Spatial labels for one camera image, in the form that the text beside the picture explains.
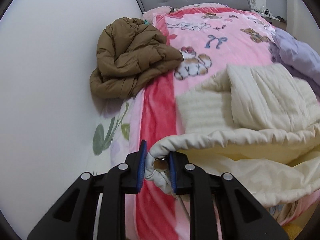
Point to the pink cartoon blanket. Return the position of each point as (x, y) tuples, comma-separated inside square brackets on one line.
[(209, 37)]

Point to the white nightstand with clutter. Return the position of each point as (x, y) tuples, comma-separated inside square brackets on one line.
[(276, 21)]

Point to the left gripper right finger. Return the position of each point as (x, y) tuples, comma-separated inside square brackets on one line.
[(220, 206)]

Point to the folded purple garment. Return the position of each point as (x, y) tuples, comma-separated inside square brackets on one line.
[(296, 56)]

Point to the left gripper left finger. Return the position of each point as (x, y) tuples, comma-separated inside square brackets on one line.
[(93, 207)]

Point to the brown puffer jacket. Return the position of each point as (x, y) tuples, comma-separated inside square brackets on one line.
[(130, 53)]

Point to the pink pillow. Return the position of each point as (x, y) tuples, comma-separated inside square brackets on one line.
[(149, 16)]

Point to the cream quilted jacket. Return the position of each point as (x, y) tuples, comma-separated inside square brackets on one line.
[(259, 123)]

